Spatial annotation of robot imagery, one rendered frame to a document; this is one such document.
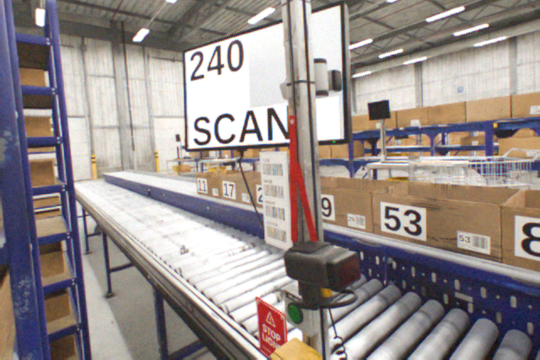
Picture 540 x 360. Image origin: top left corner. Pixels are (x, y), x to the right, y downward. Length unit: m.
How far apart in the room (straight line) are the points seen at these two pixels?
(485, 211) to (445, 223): 0.12
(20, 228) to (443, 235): 1.04
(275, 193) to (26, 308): 0.43
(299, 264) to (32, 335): 0.41
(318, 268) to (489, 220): 0.67
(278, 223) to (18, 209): 0.42
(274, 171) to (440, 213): 0.64
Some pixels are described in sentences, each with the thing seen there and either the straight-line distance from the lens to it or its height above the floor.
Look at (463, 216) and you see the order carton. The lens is 1.04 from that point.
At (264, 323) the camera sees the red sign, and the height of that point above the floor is 0.87.
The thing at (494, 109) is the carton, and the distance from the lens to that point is 5.63.
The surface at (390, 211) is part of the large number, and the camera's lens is 1.13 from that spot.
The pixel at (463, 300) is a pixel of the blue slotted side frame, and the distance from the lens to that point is 1.10.
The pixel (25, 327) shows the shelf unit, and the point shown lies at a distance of 0.61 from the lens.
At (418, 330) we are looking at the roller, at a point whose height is 0.74.
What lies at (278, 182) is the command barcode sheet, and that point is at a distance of 0.57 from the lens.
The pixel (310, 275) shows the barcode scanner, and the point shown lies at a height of 1.06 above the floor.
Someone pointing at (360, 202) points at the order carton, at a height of 1.00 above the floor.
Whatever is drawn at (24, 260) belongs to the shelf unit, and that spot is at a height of 1.11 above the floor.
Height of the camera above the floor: 1.26
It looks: 3 degrees down
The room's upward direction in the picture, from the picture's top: 4 degrees counter-clockwise
